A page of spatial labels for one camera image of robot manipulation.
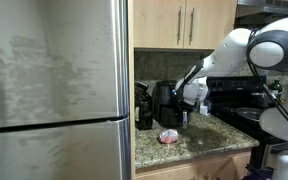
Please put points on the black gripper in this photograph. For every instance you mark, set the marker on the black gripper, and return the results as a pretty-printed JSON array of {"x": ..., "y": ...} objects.
[{"x": 186, "y": 107}]

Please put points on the black air fryer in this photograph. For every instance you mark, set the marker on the black air fryer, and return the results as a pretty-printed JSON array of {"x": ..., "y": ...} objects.
[{"x": 164, "y": 106}]

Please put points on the wooden cabinet door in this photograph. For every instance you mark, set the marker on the wooden cabinet door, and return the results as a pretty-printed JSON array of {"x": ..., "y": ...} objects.
[
  {"x": 214, "y": 23},
  {"x": 155, "y": 23}
]

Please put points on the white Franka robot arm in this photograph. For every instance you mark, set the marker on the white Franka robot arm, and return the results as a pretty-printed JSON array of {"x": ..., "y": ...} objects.
[{"x": 230, "y": 53}]

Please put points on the dark robot base platform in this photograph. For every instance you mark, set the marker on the dark robot base platform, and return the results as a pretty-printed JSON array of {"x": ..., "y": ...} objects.
[{"x": 260, "y": 174}]

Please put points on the white and blue carton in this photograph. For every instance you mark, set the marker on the white and blue carton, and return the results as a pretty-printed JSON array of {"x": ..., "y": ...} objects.
[{"x": 204, "y": 110}]

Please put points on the black coffee maker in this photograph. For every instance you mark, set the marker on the black coffee maker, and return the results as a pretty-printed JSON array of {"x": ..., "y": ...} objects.
[{"x": 143, "y": 110}]

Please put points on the black electric stove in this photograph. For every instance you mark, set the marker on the black electric stove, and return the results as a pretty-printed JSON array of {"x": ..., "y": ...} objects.
[{"x": 230, "y": 86}]

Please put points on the tall wooden side panel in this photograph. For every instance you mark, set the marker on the tall wooden side panel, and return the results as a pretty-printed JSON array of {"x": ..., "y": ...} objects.
[{"x": 131, "y": 83}]

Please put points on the black frying pan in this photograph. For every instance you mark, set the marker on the black frying pan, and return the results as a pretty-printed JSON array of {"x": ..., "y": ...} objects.
[{"x": 249, "y": 114}]

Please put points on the wooden base cabinet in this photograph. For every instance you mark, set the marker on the wooden base cabinet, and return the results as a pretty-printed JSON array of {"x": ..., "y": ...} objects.
[{"x": 170, "y": 173}]

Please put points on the stainless steel saucepan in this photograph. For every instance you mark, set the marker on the stainless steel saucepan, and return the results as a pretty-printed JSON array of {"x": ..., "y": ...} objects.
[{"x": 259, "y": 99}]

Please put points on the green glass bottle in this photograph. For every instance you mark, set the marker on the green glass bottle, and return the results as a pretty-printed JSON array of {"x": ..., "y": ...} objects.
[{"x": 276, "y": 86}]

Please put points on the range hood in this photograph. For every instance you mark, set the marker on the range hood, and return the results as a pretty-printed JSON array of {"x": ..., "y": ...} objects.
[{"x": 277, "y": 7}]

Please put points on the stainless steel refrigerator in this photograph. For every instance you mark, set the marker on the stainless steel refrigerator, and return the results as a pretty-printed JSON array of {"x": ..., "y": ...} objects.
[{"x": 50, "y": 66}]

